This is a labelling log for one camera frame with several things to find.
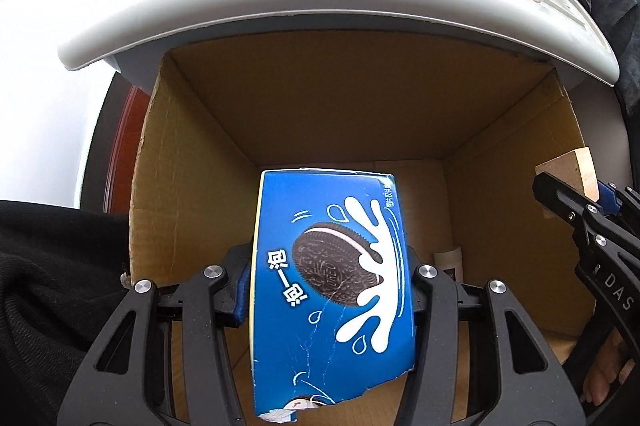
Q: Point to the brown cardboard box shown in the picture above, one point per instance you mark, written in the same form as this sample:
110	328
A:
325	106

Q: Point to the person's black clothing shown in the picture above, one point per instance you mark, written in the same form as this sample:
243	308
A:
45	306

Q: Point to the reddish brown wooden panel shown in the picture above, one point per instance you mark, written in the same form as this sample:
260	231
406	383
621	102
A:
127	131

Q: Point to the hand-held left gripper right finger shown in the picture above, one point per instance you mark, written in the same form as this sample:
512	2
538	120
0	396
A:
430	301

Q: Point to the small wooden block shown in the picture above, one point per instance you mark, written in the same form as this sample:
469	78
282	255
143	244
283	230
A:
575	171

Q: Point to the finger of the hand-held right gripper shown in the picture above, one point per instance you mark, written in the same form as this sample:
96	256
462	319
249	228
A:
607	198
575	216

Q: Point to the person's right hand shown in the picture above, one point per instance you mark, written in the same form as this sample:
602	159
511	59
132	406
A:
607	371

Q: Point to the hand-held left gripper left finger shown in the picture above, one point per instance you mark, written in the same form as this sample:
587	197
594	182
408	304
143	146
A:
243	288

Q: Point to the blue cookie box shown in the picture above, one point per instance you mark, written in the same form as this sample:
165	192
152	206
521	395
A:
300	356

